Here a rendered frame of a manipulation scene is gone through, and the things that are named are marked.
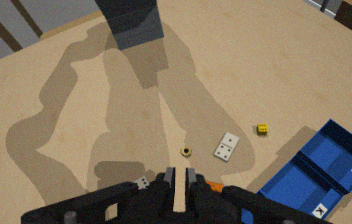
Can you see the white domino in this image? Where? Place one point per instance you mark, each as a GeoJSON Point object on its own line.
{"type": "Point", "coordinates": [226, 147]}
{"type": "Point", "coordinates": [142, 182]}

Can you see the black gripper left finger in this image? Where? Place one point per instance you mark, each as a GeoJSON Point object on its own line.
{"type": "Point", "coordinates": [90, 208]}

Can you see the yellow die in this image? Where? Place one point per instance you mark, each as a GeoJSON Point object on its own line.
{"type": "Point", "coordinates": [262, 129]}

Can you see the blue three-compartment bin rack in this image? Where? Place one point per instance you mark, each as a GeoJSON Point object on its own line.
{"type": "Point", "coordinates": [303, 183]}

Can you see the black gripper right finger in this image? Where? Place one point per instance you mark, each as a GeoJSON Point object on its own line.
{"type": "Point", "coordinates": [208, 205]}

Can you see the orange aa battery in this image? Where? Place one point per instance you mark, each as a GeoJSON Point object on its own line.
{"type": "Point", "coordinates": [215, 186]}

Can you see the small brass hex nut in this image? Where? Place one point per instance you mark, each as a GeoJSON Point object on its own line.
{"type": "Point", "coordinates": [186, 151]}

